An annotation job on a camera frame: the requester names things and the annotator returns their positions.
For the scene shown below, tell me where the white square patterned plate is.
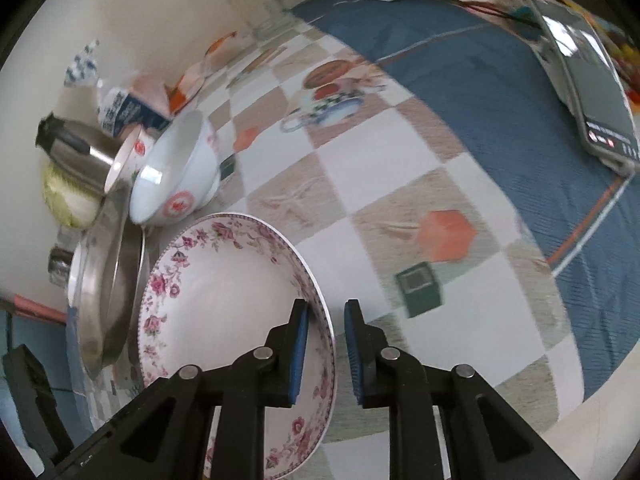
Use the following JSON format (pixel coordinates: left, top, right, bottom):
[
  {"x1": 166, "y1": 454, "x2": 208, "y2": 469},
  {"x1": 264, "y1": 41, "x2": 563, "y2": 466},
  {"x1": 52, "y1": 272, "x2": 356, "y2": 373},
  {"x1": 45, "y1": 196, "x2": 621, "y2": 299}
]
[{"x1": 127, "y1": 231, "x2": 151, "y2": 365}]

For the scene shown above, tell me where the checkered tablecloth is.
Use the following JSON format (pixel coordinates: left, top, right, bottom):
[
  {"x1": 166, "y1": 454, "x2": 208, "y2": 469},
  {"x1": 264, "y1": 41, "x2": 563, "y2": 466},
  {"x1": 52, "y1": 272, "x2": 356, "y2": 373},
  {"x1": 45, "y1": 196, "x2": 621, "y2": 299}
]
[{"x1": 198, "y1": 0, "x2": 639, "y2": 479}]

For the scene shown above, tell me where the toast bread bag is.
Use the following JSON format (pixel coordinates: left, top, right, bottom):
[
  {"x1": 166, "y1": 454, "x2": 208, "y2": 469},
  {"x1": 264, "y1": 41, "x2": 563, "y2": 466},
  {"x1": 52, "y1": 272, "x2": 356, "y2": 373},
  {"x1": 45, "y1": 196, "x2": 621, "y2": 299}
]
[{"x1": 64, "y1": 39, "x2": 172, "y2": 138}]

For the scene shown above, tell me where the clear glass mug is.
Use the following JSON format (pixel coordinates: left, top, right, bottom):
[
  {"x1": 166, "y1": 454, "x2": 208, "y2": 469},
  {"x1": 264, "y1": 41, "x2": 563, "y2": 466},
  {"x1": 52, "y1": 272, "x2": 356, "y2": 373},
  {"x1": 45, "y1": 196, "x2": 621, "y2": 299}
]
[{"x1": 228, "y1": 0, "x2": 294, "y2": 41}]

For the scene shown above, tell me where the white bowl red emblem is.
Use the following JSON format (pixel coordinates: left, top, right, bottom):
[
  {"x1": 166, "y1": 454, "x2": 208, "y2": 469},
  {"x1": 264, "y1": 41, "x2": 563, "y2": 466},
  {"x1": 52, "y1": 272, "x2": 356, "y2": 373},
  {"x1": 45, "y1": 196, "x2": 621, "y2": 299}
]
[{"x1": 129, "y1": 110, "x2": 220, "y2": 226}]

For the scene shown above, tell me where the smartphone in grey case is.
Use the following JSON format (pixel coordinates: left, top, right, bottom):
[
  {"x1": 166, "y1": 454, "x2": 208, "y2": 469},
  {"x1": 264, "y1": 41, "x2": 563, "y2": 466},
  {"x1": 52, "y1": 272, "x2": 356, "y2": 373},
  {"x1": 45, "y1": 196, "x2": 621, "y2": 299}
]
[{"x1": 528, "y1": 0, "x2": 639, "y2": 176}]

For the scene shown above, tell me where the napa cabbage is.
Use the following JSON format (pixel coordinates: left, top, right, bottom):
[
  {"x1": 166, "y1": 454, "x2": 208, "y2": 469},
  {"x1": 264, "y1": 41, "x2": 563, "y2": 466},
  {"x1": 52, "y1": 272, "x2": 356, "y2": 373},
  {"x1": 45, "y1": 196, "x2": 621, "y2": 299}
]
[{"x1": 41, "y1": 162, "x2": 103, "y2": 230}]

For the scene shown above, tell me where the stainless steel thermos jug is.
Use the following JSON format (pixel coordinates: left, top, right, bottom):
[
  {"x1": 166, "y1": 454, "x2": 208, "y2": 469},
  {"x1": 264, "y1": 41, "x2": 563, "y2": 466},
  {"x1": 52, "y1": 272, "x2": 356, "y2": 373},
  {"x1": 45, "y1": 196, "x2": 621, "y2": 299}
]
[{"x1": 35, "y1": 114, "x2": 120, "y2": 195}]

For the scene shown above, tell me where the strawberry pattern bowl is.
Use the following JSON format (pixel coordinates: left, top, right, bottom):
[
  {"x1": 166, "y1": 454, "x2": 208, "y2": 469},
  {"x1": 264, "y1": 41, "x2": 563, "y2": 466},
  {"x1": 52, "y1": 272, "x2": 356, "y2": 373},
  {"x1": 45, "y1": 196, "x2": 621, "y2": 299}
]
[{"x1": 104, "y1": 125, "x2": 155, "y2": 194}]

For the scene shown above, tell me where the floral rimmed round plate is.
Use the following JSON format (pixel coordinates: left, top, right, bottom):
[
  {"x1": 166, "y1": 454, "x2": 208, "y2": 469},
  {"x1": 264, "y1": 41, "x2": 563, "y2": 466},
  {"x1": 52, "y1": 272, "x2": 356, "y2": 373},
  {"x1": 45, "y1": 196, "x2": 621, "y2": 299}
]
[{"x1": 138, "y1": 212, "x2": 336, "y2": 479}]

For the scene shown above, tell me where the orange snack packet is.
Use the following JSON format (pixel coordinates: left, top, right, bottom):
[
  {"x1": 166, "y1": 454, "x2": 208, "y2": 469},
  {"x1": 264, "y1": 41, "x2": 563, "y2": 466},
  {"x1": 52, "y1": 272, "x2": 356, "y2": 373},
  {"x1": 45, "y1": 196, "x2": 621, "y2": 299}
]
[{"x1": 166, "y1": 30, "x2": 242, "y2": 116}]

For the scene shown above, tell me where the glass jar on saucer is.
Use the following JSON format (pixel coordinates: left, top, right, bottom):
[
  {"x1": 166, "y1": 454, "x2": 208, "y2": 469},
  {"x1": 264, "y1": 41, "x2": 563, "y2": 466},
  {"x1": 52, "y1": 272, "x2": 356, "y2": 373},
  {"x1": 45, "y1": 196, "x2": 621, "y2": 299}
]
[{"x1": 48, "y1": 226, "x2": 81, "y2": 288}]

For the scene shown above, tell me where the stainless steel round plate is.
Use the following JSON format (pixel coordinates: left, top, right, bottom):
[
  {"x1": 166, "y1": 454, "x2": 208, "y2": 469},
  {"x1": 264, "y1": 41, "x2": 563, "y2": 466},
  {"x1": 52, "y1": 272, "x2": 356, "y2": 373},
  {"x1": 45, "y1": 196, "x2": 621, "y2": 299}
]
[{"x1": 74, "y1": 183, "x2": 145, "y2": 379}]

